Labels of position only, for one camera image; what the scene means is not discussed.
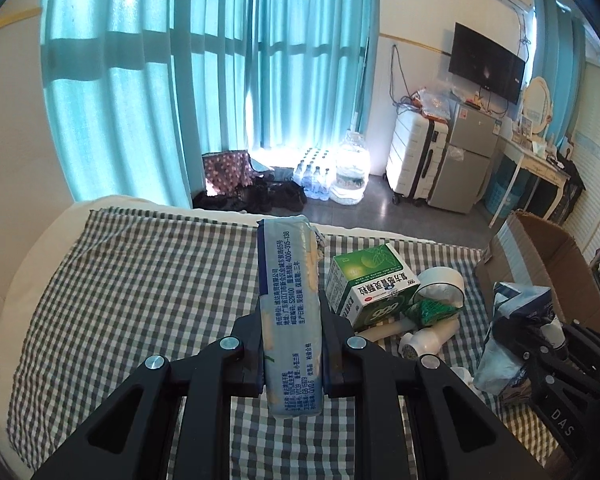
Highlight narrow teal curtain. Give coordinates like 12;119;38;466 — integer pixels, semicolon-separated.
530;0;588;137

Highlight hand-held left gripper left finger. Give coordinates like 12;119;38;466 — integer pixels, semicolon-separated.
30;314;267;480

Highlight wide teal window curtain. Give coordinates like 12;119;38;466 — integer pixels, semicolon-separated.
40;0;381;209

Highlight white plastic bottle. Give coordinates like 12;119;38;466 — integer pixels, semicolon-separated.
399;319;458;361

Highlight white figurine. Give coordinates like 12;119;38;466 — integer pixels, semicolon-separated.
450;366;485;401

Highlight light blue tissue pack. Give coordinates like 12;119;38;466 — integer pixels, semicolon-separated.
256;214;327;418

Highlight polka dot bag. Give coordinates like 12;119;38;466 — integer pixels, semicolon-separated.
202;150;255;196

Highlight white dressing table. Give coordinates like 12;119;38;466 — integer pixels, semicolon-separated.
487;135;573;231

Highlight grey small fridge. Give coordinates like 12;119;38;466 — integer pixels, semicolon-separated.
427;102;503;215

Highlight pile of dark shoes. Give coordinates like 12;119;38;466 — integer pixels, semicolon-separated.
194;180;308;213

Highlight cream cylindrical tube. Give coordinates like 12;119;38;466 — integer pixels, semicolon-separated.
356;321;415;343

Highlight black wall television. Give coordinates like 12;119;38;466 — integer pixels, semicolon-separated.
449;22;526;106

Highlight black bag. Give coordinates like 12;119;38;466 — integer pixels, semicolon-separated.
554;145;588;221

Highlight white suitcase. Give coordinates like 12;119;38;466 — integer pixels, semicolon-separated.
385;107;450;208

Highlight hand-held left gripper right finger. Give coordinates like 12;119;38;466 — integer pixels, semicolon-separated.
319;294;550;480

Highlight small green packet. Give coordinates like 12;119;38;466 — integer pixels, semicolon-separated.
405;297;460;326

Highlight large clear water jug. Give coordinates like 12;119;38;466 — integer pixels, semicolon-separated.
330;130;371;206

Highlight clear plastic bags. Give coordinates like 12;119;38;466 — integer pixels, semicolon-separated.
412;87;453;118

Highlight blue and white plastic bag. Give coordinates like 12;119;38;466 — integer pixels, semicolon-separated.
474;281;565;397

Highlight blue plastic basket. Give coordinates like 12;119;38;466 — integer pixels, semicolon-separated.
484;180;518;216

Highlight brown cardboard box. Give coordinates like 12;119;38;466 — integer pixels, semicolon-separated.
474;210;600;333

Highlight oval white framed mirror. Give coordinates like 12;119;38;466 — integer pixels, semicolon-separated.
520;76;553;136

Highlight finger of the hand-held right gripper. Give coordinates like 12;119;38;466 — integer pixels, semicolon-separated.
562;318;600;363
494;316;600;397

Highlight green and white medicine box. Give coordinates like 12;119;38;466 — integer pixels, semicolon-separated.
325;242;421;332

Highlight pack of water bottles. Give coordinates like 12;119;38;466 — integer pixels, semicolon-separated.
292;146;338;201

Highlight white louvred wardrobe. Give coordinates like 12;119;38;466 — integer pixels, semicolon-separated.
564;60;600;261

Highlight dark wall cable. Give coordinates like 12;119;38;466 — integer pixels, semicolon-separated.
390;44;405;107

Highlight adhesive tape roll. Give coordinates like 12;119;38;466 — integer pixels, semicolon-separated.
416;266;466;311

